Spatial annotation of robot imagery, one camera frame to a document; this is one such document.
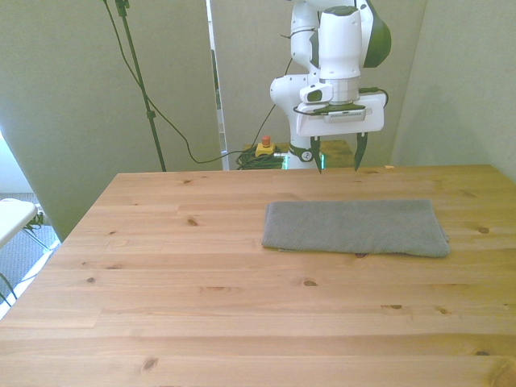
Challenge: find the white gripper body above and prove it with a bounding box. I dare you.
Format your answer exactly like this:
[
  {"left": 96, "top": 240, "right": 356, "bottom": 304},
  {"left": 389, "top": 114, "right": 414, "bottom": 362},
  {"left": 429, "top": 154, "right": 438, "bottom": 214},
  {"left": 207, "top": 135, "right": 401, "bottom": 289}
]
[{"left": 295, "top": 93, "right": 385, "bottom": 138}]

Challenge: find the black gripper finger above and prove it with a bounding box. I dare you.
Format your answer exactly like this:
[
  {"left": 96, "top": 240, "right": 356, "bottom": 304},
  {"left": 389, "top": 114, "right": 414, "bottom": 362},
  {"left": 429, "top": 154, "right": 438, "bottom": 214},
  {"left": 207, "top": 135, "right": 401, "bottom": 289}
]
[
  {"left": 353, "top": 132, "right": 369, "bottom": 173},
  {"left": 310, "top": 136, "right": 326, "bottom": 176}
]

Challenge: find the grey terry towel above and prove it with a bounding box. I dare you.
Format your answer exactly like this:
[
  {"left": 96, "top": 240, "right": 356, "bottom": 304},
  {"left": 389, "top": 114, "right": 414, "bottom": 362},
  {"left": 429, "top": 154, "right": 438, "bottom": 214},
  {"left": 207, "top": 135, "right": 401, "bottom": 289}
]
[{"left": 260, "top": 198, "right": 452, "bottom": 260}]

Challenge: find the yellow emergency stop button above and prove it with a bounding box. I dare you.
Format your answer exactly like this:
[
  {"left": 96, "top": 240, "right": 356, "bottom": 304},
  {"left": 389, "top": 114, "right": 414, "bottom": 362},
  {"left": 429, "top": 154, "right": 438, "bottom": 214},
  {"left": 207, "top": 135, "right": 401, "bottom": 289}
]
[{"left": 255, "top": 135, "right": 280, "bottom": 160}]

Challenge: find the black tripod stand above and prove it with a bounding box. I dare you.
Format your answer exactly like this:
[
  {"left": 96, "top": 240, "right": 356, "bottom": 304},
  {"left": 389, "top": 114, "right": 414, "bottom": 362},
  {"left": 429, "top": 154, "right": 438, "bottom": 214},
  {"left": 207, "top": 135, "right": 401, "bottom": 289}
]
[{"left": 114, "top": 0, "right": 168, "bottom": 173}]

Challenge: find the white side table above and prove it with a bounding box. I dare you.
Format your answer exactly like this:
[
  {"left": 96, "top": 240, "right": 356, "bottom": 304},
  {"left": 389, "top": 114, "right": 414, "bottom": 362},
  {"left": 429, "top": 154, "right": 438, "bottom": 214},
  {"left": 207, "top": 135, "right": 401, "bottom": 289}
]
[{"left": 0, "top": 199, "right": 38, "bottom": 249}]

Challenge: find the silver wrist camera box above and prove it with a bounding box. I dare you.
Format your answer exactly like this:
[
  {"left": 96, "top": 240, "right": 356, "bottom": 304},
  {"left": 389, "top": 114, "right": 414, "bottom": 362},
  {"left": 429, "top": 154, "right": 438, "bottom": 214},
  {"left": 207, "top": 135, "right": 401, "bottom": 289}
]
[{"left": 320, "top": 105, "right": 368, "bottom": 123}]

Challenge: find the coiled black cable bundle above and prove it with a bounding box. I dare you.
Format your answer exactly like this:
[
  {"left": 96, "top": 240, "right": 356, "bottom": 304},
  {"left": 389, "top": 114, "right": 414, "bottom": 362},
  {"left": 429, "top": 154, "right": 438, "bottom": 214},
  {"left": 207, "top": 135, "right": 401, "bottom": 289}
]
[{"left": 235, "top": 148, "right": 289, "bottom": 171}]

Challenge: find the black cable on tripod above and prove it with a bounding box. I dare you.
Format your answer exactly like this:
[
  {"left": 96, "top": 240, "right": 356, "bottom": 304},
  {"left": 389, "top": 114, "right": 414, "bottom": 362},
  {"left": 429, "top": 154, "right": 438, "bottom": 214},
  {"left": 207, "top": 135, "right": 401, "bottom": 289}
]
[{"left": 102, "top": 0, "right": 245, "bottom": 165}]

